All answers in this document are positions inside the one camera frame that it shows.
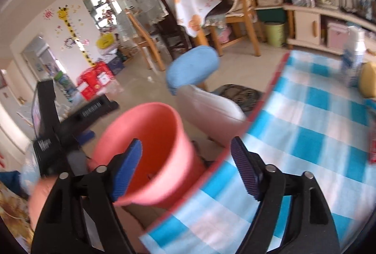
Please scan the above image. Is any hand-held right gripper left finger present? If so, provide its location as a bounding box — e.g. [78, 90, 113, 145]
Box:
[31, 138, 143, 254]

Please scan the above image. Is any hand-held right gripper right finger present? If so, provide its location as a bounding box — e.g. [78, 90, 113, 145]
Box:
[231, 137, 341, 254]

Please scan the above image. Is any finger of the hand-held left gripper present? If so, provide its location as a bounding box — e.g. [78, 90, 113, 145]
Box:
[75, 130, 95, 144]
[59, 97, 119, 133]

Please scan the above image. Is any pink plastic bin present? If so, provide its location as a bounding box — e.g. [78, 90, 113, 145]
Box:
[88, 102, 206, 209]

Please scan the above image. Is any person's left forearm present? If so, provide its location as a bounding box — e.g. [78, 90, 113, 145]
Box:
[0, 176, 59, 246]

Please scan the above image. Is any red gift box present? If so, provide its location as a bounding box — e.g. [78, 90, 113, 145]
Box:
[77, 62, 115, 100]

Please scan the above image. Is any blue gift box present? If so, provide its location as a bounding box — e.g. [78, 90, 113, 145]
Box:
[107, 54, 125, 75]

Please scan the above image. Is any blue white checked tablecloth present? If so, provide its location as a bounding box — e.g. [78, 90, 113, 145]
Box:
[139, 50, 376, 254]

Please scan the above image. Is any white stool cushion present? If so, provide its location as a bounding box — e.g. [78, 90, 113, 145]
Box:
[176, 84, 247, 147]

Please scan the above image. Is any yellow plastic bag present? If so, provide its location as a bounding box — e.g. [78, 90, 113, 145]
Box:
[96, 32, 115, 49]

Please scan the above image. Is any dark patterned floor mat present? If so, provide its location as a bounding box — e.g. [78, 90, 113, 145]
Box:
[211, 84, 263, 114]

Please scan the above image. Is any bare wooden chair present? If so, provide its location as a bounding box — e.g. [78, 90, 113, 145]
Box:
[125, 9, 165, 71]

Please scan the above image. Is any blue stool cushion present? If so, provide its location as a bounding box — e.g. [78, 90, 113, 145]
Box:
[166, 46, 220, 96]

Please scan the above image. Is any dark wooden chair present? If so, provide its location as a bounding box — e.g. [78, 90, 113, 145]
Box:
[153, 0, 194, 59]

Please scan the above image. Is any green waste bin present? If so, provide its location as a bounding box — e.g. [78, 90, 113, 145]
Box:
[264, 22, 287, 47]

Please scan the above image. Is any white orange-print table cloth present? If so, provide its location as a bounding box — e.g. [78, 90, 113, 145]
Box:
[172, 0, 222, 37]

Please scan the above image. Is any wooden chair with cover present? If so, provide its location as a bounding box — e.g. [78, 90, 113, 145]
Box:
[219, 0, 262, 56]

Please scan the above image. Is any small yellow pear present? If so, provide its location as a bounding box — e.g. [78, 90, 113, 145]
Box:
[360, 62, 376, 98]

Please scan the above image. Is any cream television cabinet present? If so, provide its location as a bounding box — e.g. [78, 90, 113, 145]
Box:
[283, 0, 376, 58]

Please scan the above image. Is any tall white blue-label bottle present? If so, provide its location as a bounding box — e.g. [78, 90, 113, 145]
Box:
[339, 26, 367, 88]

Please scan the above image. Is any pink storage box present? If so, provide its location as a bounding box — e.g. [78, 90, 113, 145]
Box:
[327, 22, 349, 49]

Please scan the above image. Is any giraffe height wall sticker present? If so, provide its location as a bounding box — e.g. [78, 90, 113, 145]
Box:
[57, 6, 97, 67]

